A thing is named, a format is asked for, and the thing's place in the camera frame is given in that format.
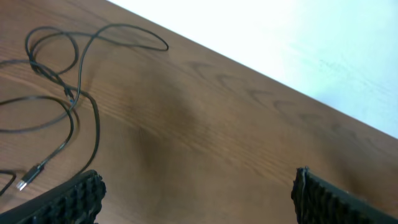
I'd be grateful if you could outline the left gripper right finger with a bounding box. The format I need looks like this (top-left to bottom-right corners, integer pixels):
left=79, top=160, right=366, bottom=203
left=291, top=167, right=397, bottom=224

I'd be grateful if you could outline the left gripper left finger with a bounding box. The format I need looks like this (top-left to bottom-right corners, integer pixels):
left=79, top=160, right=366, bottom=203
left=1, top=170, right=106, bottom=224

